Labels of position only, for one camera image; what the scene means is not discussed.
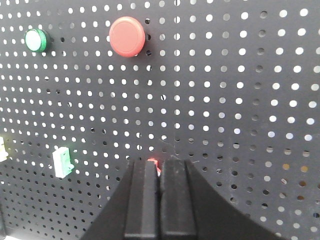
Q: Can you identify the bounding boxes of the black perforated pegboard panel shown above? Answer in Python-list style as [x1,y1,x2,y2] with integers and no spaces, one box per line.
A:
[0,0,320,240]

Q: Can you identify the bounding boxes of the red toggle switch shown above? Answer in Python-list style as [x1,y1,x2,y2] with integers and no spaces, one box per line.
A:
[147,158,162,177]

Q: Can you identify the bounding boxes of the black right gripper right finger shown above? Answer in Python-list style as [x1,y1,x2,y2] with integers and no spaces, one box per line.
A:
[160,159,279,240]

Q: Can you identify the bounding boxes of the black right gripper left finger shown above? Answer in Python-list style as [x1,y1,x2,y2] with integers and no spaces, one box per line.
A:
[82,160,160,240]

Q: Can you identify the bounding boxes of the lower red round button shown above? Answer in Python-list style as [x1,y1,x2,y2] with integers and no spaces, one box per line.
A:
[109,16,146,58]

